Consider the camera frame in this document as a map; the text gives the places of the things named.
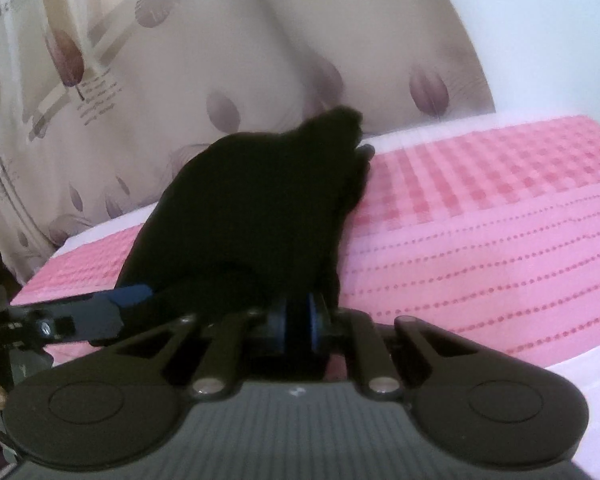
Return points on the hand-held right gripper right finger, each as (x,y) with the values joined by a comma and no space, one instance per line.
(314,323)

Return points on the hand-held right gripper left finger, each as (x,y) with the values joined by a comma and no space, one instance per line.
(280,326)

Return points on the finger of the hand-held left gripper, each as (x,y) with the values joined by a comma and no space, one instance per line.
(134,294)

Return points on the black garment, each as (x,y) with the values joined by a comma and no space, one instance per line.
(250,210)

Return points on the pink checked blanket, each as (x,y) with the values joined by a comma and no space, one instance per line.
(480,220)

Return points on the leaf print curtain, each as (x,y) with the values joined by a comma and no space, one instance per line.
(180,70)

